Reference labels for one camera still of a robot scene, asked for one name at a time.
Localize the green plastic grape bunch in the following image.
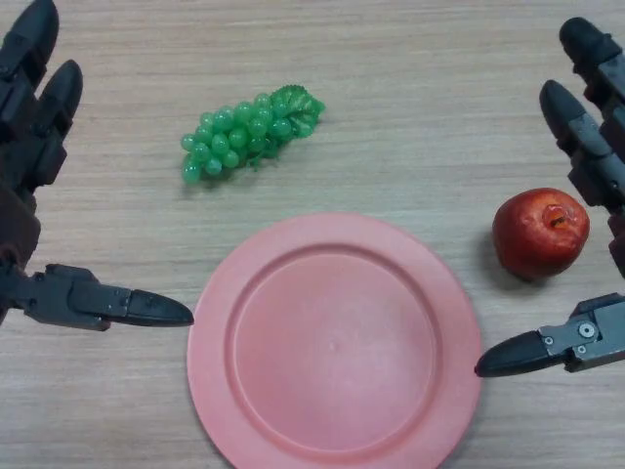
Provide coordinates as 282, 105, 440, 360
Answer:
180, 84, 326, 187

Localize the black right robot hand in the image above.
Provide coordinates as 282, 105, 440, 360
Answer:
474, 17, 625, 378

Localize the red apple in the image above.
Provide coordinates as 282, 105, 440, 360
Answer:
491, 188, 591, 279

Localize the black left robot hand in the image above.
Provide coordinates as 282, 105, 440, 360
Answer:
0, 0, 195, 333

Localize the pink round plate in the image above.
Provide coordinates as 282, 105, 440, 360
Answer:
186, 212, 484, 469

